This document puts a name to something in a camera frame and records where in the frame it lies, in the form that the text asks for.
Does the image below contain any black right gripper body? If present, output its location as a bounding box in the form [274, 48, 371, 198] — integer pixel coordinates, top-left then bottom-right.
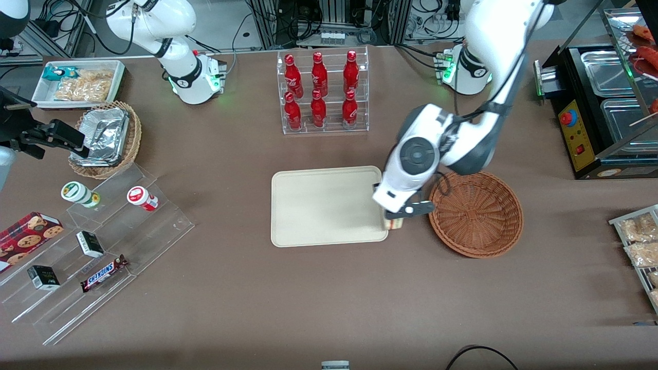
[0, 86, 36, 145]

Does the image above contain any white rectangular snack tray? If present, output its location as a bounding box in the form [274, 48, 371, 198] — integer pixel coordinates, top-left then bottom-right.
[31, 60, 126, 109]

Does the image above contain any beige plastic tray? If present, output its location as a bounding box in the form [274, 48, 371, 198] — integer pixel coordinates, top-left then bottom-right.
[271, 165, 389, 248]

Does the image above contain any tan wicker basket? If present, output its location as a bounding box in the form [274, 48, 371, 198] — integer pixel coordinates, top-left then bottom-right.
[68, 101, 142, 180]

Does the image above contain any brown wicker basket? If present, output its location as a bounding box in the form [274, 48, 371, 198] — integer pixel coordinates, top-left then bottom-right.
[428, 171, 524, 258]

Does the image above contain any tray of packaged snacks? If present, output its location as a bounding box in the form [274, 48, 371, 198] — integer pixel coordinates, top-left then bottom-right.
[608, 205, 658, 315]

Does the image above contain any aluminium foil container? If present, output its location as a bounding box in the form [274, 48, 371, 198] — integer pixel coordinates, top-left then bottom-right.
[69, 107, 130, 166]

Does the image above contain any clear bag of crackers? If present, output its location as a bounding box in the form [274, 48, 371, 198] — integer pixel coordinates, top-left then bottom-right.
[54, 77, 111, 102]
[76, 69, 114, 85]

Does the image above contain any green lid cup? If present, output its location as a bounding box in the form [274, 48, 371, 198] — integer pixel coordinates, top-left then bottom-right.
[61, 181, 101, 209]

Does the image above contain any teal snack packet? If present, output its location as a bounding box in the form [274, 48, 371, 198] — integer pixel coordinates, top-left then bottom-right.
[42, 66, 78, 82]

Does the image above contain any red cookie box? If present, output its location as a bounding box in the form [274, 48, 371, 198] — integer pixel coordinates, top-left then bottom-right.
[0, 212, 64, 273]

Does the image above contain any red cola bottle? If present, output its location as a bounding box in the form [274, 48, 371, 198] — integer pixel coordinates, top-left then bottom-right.
[312, 52, 328, 97]
[284, 54, 304, 98]
[343, 50, 359, 94]
[342, 90, 358, 129]
[310, 89, 327, 128]
[284, 91, 302, 131]

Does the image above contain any red lid cup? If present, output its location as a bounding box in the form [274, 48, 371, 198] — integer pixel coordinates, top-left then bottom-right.
[127, 186, 159, 212]

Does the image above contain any clear acrylic bottle rack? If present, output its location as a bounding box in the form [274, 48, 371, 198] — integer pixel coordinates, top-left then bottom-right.
[277, 46, 370, 135]

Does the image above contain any small black box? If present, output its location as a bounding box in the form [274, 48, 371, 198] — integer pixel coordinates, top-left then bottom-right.
[76, 231, 105, 258]
[27, 265, 61, 291]

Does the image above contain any clear acrylic stepped stand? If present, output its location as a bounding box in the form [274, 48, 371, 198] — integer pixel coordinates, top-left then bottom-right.
[0, 162, 195, 346]

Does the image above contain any snickers chocolate bar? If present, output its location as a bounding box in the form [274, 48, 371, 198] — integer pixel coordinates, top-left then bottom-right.
[80, 254, 129, 293]

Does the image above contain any black food warmer machine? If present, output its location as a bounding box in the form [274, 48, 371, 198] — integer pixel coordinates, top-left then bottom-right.
[534, 6, 658, 180]

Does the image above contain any steel food pan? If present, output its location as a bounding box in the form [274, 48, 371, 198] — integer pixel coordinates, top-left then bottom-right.
[581, 50, 636, 97]
[600, 98, 658, 142]

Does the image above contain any black table cable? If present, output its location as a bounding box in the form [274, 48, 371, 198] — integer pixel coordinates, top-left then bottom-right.
[445, 345, 520, 370]

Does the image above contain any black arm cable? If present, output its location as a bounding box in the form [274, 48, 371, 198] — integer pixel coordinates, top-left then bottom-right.
[452, 0, 548, 121]

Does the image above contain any aluminium equipment frame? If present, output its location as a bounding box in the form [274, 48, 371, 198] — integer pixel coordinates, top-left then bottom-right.
[247, 0, 427, 49]

